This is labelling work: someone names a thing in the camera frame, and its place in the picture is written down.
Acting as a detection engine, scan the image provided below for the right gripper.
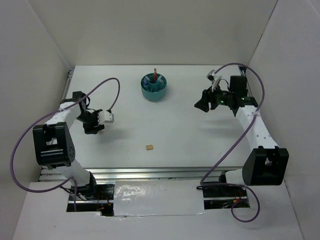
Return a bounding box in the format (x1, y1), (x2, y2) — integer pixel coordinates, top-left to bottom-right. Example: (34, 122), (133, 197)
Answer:
(194, 81), (234, 113)

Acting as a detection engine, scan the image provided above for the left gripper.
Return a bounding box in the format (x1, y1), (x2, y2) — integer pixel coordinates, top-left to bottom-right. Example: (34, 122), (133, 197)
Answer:
(76, 109), (105, 135)

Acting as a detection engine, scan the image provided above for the blue clear pen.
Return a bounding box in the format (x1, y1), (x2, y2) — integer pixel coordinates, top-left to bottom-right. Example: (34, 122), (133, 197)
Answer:
(157, 75), (164, 83)

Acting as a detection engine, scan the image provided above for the red pen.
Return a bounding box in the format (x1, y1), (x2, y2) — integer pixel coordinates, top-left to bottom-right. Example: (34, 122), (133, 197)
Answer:
(153, 68), (158, 83)

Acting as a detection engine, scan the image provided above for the clear glue bottle blue cap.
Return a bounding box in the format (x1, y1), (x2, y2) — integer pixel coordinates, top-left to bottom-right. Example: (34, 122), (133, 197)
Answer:
(143, 76), (150, 89)

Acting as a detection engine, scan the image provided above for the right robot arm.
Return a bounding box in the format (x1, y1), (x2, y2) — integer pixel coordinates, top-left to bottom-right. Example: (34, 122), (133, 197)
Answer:
(194, 75), (289, 196)

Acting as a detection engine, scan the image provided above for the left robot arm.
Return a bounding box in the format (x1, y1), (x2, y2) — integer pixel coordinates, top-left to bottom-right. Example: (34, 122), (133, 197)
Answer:
(32, 91), (105, 200)

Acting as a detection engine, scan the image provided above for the teal round divided organizer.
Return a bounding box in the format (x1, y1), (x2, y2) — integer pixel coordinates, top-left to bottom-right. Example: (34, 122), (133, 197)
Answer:
(140, 73), (167, 102)

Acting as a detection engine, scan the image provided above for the small brown eraser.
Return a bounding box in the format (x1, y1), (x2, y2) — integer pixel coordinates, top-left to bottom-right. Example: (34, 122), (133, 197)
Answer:
(145, 144), (154, 151)

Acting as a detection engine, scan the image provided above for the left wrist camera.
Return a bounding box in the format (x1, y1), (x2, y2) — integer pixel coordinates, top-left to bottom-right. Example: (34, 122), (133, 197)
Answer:
(97, 110), (115, 125)

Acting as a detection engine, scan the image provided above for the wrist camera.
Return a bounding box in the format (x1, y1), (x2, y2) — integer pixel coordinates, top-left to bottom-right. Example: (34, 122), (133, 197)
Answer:
(97, 110), (115, 125)
(206, 69), (222, 92)

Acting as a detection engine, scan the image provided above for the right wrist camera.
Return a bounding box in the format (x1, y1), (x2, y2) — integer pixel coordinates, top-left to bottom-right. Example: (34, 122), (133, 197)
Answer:
(206, 69), (222, 92)

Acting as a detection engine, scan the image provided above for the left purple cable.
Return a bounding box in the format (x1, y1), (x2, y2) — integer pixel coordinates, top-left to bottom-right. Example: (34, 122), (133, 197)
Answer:
(9, 77), (121, 213)

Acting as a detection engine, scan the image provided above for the purple cable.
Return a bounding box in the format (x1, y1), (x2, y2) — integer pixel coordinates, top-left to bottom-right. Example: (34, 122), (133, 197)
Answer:
(9, 77), (121, 213)
(196, 62), (265, 223)

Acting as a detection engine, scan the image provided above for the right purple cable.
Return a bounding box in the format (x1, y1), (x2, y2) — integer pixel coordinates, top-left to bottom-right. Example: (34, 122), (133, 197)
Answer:
(196, 62), (265, 223)

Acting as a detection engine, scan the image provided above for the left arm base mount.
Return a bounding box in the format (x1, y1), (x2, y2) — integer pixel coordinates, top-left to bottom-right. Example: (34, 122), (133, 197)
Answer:
(61, 184), (115, 217)

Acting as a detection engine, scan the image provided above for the aluminium rail frame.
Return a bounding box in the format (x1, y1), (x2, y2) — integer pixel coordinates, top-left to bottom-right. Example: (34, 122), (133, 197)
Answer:
(37, 65), (253, 183)

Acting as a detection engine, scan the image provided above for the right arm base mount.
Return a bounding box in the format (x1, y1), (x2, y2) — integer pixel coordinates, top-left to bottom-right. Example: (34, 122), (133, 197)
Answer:
(196, 185), (250, 210)

